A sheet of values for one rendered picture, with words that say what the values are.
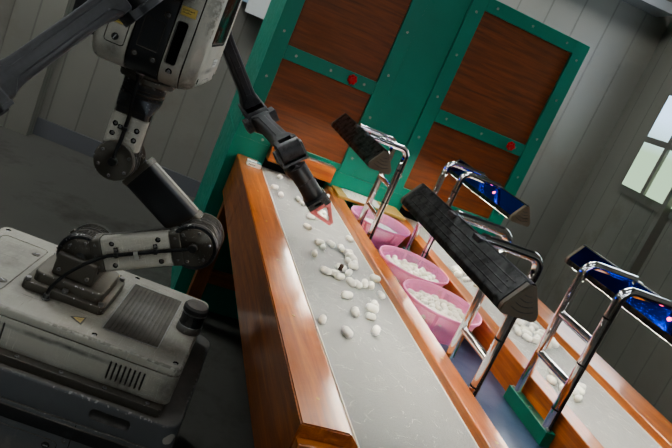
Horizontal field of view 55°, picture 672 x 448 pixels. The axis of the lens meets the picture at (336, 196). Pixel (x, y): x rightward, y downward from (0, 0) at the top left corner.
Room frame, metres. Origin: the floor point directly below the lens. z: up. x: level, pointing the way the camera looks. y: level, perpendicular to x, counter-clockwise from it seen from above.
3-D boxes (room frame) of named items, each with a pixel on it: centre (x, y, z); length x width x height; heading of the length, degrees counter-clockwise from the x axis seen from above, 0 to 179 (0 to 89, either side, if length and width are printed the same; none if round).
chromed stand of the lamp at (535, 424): (1.58, -0.76, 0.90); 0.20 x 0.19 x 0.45; 18
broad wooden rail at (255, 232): (1.86, 0.12, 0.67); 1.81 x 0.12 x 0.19; 18
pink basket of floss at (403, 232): (2.61, -0.21, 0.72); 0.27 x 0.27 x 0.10
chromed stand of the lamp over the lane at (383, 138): (2.38, -0.08, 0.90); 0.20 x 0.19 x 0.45; 18
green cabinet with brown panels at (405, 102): (3.16, -0.06, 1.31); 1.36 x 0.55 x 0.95; 108
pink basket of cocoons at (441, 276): (2.19, -0.35, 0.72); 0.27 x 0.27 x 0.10
